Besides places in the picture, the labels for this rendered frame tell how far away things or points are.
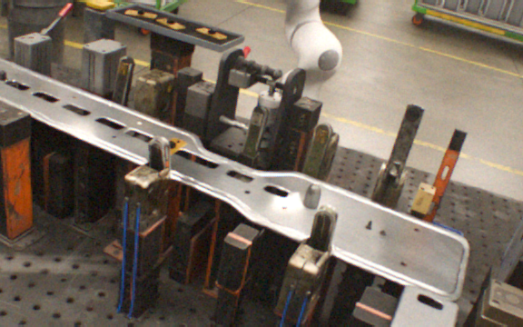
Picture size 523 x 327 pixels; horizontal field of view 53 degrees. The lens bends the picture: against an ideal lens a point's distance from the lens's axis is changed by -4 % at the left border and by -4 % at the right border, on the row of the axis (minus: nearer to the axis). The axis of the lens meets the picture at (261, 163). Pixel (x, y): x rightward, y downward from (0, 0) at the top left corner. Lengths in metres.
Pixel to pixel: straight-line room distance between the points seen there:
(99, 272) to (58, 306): 0.14
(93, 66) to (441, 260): 0.95
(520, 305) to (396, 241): 0.27
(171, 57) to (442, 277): 0.92
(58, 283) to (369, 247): 0.69
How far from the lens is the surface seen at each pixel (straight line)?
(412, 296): 0.98
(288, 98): 1.24
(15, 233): 1.41
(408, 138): 1.17
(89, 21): 1.68
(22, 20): 4.02
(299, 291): 0.91
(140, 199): 1.03
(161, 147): 1.03
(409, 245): 1.09
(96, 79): 1.46
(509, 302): 0.96
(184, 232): 1.23
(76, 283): 1.31
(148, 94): 1.37
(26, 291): 1.30
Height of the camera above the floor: 1.59
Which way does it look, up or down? 29 degrees down
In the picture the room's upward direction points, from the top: 12 degrees clockwise
